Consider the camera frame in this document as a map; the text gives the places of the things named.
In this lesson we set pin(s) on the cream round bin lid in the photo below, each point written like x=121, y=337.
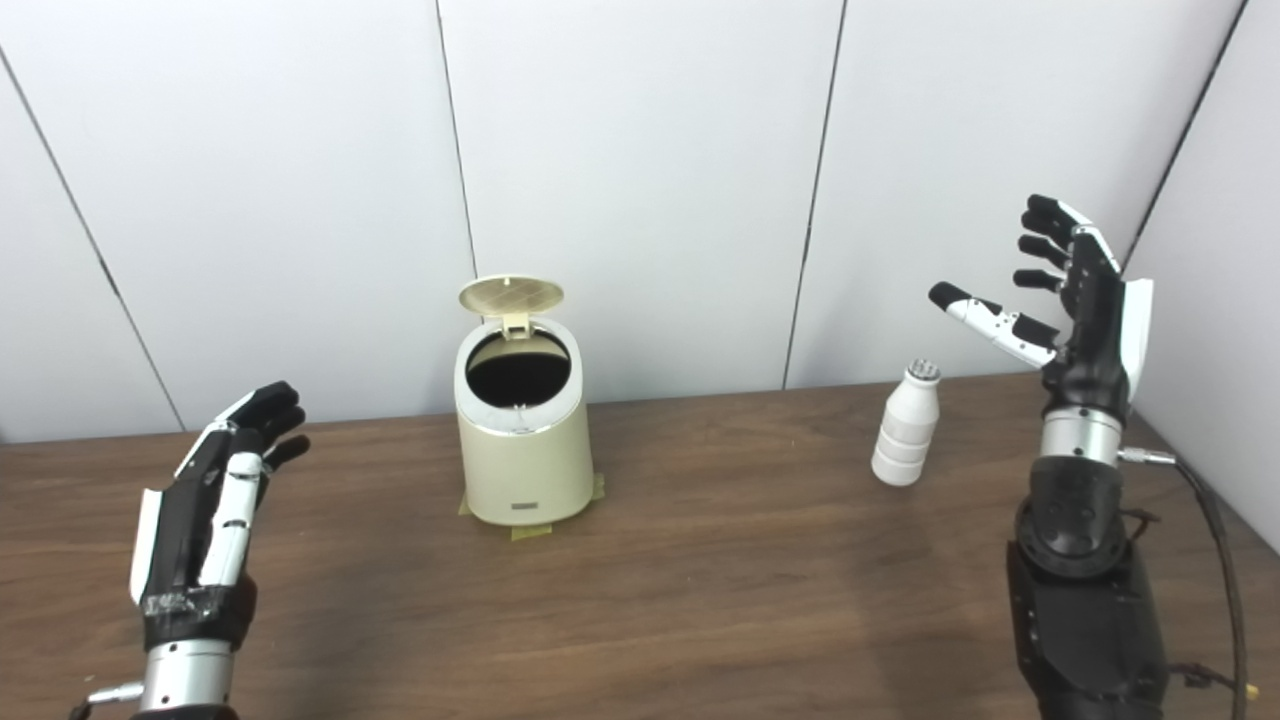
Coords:
x=510, y=295

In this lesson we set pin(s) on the cream-colored round bin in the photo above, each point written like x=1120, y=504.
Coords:
x=525, y=465

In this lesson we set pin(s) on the small white plastic bottle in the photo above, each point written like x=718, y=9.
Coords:
x=908, y=430

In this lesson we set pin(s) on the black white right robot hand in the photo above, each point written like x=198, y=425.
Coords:
x=1095, y=340

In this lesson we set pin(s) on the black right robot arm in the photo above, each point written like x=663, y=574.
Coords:
x=1085, y=600

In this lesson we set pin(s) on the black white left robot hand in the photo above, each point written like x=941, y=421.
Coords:
x=180, y=540

